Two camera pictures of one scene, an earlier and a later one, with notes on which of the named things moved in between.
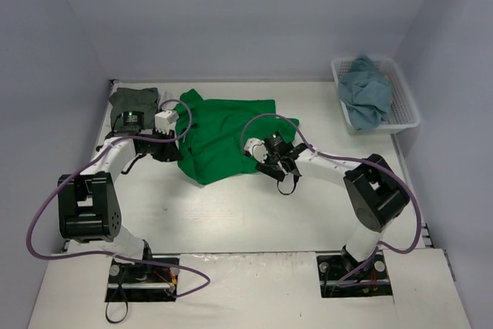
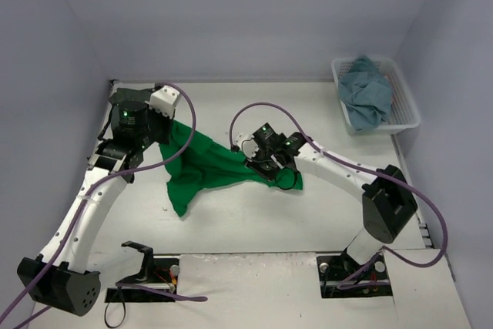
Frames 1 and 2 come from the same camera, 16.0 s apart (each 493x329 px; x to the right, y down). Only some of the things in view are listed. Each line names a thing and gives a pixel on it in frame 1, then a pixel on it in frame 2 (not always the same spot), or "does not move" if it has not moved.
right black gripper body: x=267 y=168 does not move
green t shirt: x=215 y=132 to x=196 y=161
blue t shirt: x=367 y=92 does not move
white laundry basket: x=404 y=113 does not move
